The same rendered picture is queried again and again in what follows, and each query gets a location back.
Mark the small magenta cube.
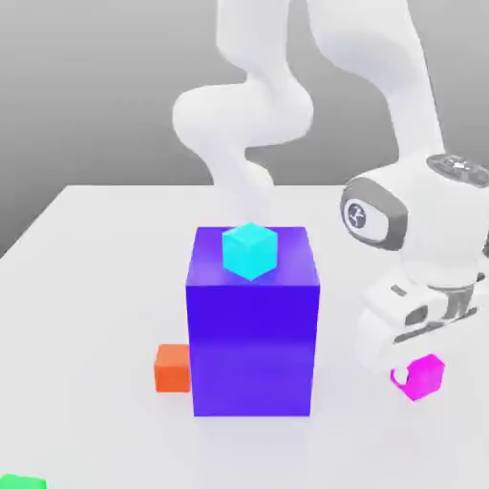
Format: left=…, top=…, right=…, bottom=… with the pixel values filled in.
left=390, top=353, right=446, bottom=402

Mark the small green cube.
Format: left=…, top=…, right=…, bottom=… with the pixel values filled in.
left=0, top=473, right=48, bottom=489

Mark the small orange cube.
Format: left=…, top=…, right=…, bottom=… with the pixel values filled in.
left=154, top=343, right=192, bottom=393

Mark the large purple box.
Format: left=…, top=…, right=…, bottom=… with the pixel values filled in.
left=185, top=225, right=321, bottom=418

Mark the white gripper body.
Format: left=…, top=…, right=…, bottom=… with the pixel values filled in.
left=353, top=305, right=481, bottom=376

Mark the small cyan cube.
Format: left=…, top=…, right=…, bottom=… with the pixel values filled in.
left=222, top=222, right=279, bottom=282

